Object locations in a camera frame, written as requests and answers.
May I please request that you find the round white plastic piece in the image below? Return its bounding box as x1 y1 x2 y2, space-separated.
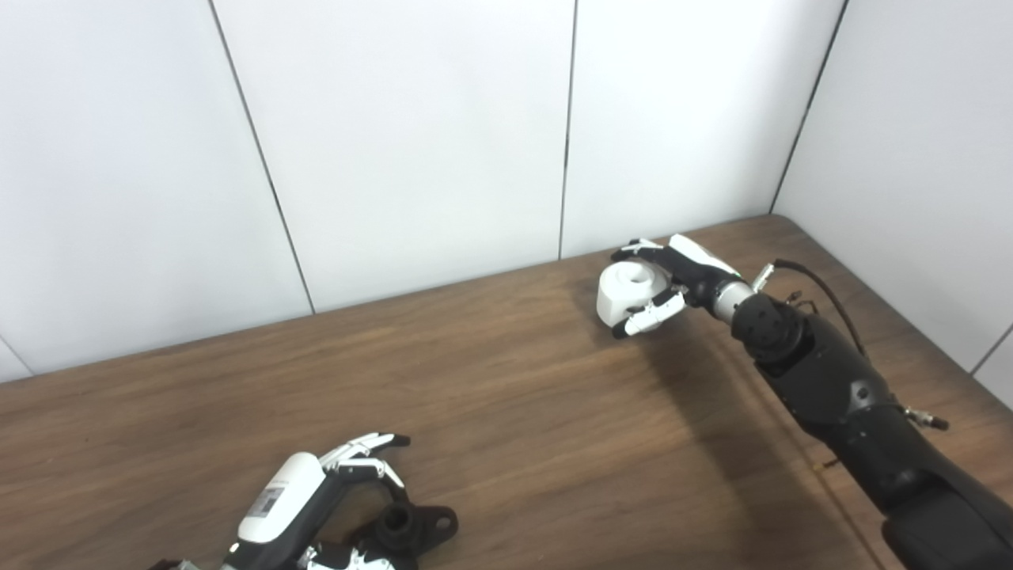
596 261 673 329

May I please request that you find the black plastic holder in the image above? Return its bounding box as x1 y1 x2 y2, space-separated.
352 499 459 568

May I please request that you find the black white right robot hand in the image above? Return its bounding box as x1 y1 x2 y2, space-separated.
609 234 749 340

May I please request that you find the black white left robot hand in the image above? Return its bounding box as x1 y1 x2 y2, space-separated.
222 432 412 570

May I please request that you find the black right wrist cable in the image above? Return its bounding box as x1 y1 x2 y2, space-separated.
752 258 871 365

